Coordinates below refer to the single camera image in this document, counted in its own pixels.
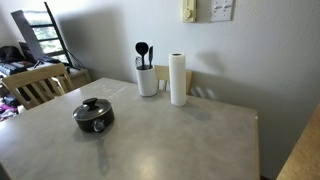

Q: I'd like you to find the glass lid with black knob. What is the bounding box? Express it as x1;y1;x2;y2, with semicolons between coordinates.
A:
73;97;111;121

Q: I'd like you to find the black cooking pot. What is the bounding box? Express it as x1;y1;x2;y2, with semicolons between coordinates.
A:
76;105;115;133

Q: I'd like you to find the white utensil holder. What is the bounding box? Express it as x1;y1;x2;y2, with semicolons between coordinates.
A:
136;66;157;97

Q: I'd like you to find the wooden chair behind table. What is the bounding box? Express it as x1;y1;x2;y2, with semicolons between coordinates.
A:
155;65;192;95

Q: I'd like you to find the white paper towel roll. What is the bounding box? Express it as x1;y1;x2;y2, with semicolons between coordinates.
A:
169;53;186;106

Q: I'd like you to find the metal whisk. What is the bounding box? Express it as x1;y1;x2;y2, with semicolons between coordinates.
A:
135;56;142;67

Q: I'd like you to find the black spatula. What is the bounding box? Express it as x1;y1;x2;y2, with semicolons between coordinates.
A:
148;46;153;69

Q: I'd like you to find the black ladle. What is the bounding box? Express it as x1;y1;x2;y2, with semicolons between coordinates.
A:
135;42;149;70

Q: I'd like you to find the wooden chair at left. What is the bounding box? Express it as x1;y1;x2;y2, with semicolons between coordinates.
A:
2;64;74;110

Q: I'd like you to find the cluttered side table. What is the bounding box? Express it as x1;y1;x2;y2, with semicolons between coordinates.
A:
0;46;91;88

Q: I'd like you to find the beige wall thermostat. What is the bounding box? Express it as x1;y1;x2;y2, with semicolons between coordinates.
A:
182;0;197;23

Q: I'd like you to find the white light switch plate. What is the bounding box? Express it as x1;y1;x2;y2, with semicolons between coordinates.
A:
210;0;234;22

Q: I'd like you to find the black leaning ladder frame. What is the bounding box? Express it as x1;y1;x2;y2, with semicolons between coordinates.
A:
10;1;75;69

